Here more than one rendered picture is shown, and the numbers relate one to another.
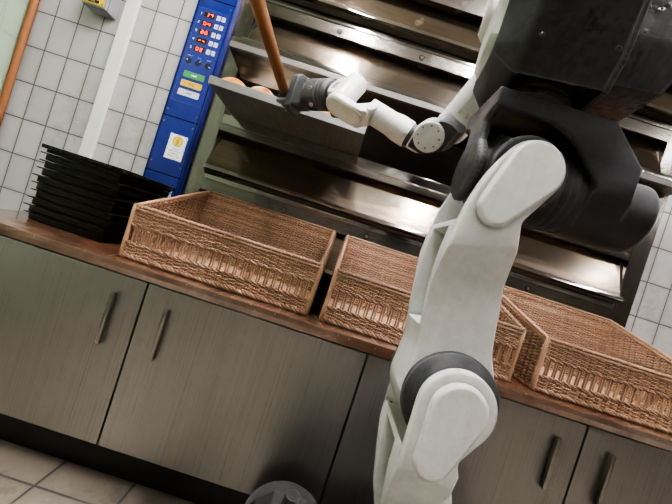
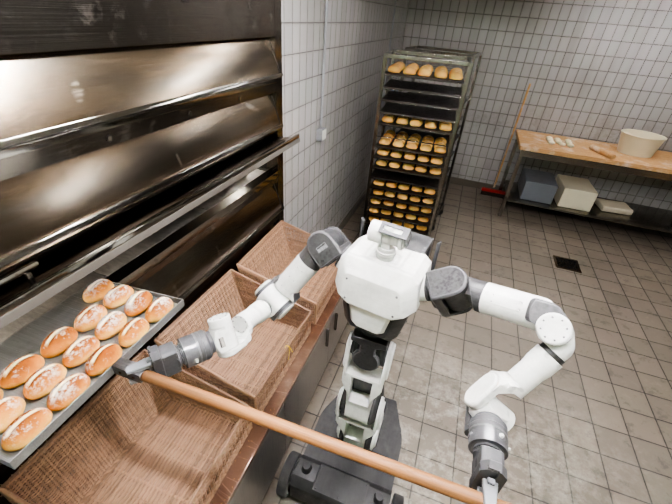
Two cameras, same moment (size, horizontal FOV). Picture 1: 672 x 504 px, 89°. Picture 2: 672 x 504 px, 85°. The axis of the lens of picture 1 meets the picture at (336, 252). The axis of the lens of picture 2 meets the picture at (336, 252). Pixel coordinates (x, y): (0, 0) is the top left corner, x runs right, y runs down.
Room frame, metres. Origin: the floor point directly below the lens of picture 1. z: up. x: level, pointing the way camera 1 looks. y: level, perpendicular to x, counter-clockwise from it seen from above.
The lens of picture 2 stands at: (0.43, 0.73, 2.03)
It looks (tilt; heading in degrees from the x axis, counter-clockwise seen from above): 34 degrees down; 287
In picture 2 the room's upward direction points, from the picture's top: 5 degrees clockwise
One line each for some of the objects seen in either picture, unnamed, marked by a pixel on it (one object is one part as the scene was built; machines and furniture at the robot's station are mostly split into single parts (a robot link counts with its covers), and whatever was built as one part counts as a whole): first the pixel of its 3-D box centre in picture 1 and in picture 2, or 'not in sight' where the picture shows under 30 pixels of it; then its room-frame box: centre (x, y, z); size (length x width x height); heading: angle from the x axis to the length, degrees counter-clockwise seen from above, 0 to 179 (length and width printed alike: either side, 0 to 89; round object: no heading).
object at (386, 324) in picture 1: (411, 293); (242, 335); (1.17, -0.29, 0.72); 0.56 x 0.49 x 0.28; 89
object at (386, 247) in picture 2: not in sight; (386, 237); (0.56, -0.20, 1.47); 0.10 x 0.07 x 0.09; 171
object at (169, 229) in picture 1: (248, 240); (149, 452); (1.17, 0.30, 0.72); 0.56 x 0.49 x 0.28; 91
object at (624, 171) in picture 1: (551, 176); (376, 329); (0.56, -0.30, 1.00); 0.28 x 0.13 x 0.18; 90
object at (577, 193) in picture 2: not in sight; (573, 192); (-1.06, -4.21, 0.35); 0.50 x 0.36 x 0.24; 91
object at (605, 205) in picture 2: not in sight; (613, 206); (-1.54, -4.21, 0.27); 0.34 x 0.26 x 0.07; 6
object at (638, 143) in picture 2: not in sight; (638, 143); (-1.49, -4.29, 1.01); 0.43 x 0.43 x 0.21
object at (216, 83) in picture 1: (293, 123); (65, 346); (1.33, 0.31, 1.19); 0.55 x 0.36 x 0.03; 91
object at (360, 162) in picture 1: (425, 184); (171, 243); (1.46, -0.27, 1.16); 1.80 x 0.06 x 0.04; 90
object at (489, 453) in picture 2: not in sight; (488, 459); (0.19, 0.19, 1.19); 0.12 x 0.10 x 0.13; 90
